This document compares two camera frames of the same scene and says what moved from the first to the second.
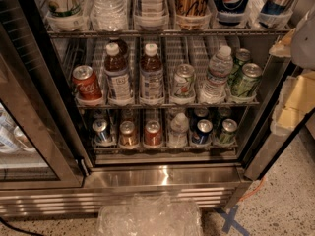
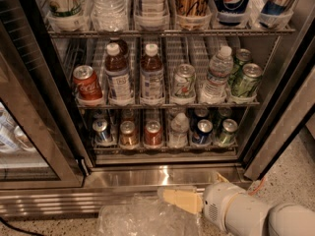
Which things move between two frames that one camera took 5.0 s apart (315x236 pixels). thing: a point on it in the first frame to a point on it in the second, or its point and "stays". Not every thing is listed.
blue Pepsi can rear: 200,113 stays
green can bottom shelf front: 227,136 stays
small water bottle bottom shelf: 178,136 stays
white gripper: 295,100 to 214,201
